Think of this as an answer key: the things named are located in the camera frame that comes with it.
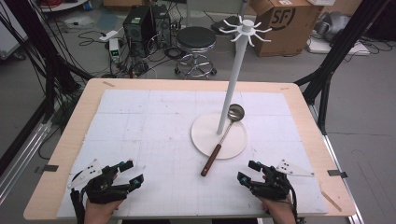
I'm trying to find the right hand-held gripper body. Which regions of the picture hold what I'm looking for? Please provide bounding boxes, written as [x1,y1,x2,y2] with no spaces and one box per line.
[248,159,316,201]

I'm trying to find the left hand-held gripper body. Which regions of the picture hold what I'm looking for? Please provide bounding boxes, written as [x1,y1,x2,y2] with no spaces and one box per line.
[67,159,132,205]

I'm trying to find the steel ladle with wooden handle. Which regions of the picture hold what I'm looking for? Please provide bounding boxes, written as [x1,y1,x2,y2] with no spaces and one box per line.
[200,104,246,177]

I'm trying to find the white hook rack stand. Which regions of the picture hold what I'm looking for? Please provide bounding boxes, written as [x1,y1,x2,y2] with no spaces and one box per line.
[190,15,273,161]

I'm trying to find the person's left hand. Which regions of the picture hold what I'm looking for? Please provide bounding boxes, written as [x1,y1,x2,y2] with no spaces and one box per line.
[83,198,124,224]

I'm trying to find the person's right hand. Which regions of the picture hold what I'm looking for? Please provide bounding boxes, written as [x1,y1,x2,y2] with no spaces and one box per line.
[259,195,297,224]

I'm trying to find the white gridded table mat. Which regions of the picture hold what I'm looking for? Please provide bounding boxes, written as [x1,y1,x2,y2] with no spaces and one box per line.
[56,89,330,219]

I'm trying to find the thin wooden stick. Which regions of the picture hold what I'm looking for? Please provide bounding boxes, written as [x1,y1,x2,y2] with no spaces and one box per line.
[319,189,343,213]

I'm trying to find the black table clip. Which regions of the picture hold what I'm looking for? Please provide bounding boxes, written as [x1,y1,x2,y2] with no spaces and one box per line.
[326,169,348,179]
[34,164,60,175]

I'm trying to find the white device with green display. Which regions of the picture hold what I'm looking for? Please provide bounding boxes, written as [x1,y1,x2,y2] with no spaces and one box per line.
[108,37,122,63]

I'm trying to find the white power strip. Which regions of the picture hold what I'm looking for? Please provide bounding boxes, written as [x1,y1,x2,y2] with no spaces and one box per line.
[98,29,120,43]

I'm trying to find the large black computer tower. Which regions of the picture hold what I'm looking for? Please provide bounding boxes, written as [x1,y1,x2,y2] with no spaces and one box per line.
[122,5,154,58]

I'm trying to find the black round stool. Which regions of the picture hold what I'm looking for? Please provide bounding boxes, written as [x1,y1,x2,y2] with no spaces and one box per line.
[174,25,219,79]

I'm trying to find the brown cardboard box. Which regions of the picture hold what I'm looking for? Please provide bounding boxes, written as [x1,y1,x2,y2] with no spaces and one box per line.
[248,0,325,58]

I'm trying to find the slim black computer tower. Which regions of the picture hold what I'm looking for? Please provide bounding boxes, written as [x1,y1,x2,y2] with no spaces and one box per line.
[151,4,173,49]

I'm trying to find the flat white board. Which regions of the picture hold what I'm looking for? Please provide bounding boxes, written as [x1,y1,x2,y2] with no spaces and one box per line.
[306,36,372,57]

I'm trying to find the grey bag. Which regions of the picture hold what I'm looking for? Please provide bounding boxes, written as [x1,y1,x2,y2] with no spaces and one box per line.
[313,10,352,43]

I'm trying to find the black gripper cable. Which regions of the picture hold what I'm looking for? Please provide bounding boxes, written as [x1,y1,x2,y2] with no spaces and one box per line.
[287,181,306,224]
[69,188,87,224]

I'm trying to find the aluminium rail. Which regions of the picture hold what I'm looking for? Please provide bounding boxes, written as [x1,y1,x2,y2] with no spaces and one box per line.
[0,120,53,204]
[307,104,366,224]

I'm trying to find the coiled black cable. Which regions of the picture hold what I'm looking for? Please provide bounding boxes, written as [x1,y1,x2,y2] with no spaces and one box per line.
[163,46,187,61]

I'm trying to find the black metal frame stand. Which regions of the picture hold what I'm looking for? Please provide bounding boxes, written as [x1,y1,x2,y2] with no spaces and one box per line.
[0,0,95,175]
[293,0,391,135]

